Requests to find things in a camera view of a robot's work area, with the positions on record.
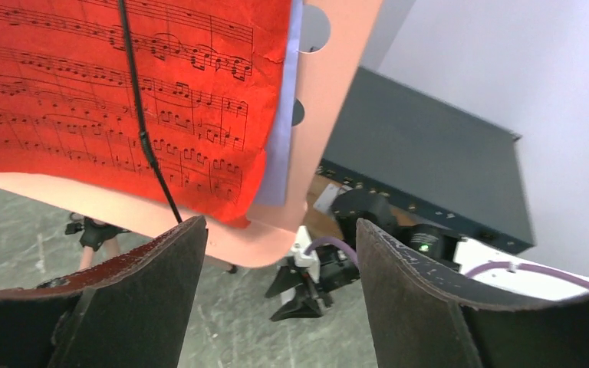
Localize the wooden board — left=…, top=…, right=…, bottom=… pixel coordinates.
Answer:
left=302, top=176, right=420, bottom=239

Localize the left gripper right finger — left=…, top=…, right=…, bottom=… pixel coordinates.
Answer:
left=357, top=219, right=589, bottom=367

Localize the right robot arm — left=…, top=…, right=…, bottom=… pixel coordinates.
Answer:
left=265, top=187, right=589, bottom=321

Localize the red sheet music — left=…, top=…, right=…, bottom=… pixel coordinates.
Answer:
left=0, top=1, right=291, bottom=228

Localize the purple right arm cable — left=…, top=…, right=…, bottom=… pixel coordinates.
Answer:
left=301, top=234, right=589, bottom=296

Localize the metal clamp bracket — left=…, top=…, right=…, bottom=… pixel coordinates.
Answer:
left=313, top=183, right=351, bottom=215

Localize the purple sheet paper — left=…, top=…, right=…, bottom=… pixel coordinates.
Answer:
left=253, top=0, right=304, bottom=206

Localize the dark rack audio unit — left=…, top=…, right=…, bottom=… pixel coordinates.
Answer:
left=318, top=68, right=535, bottom=255

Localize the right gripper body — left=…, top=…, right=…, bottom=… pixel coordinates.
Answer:
left=304, top=246, right=360, bottom=295

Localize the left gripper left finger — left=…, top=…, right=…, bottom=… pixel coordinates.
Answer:
left=0, top=216, right=208, bottom=367

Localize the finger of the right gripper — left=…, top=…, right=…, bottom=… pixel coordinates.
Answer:
left=269, top=291, right=333, bottom=322
left=265, top=265, right=303, bottom=299

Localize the pink music stand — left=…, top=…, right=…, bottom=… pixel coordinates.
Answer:
left=0, top=0, right=384, bottom=273

